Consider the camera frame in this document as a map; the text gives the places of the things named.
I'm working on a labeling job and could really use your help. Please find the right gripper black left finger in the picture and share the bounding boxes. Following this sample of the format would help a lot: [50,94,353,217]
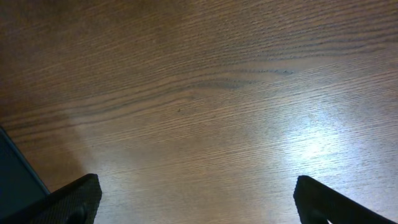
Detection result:
[1,174,102,224]

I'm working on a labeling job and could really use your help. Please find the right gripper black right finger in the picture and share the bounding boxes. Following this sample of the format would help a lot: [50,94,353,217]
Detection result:
[293,175,396,224]

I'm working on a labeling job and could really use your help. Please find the dark green box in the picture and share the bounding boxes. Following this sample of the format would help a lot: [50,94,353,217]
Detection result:
[0,129,50,218]

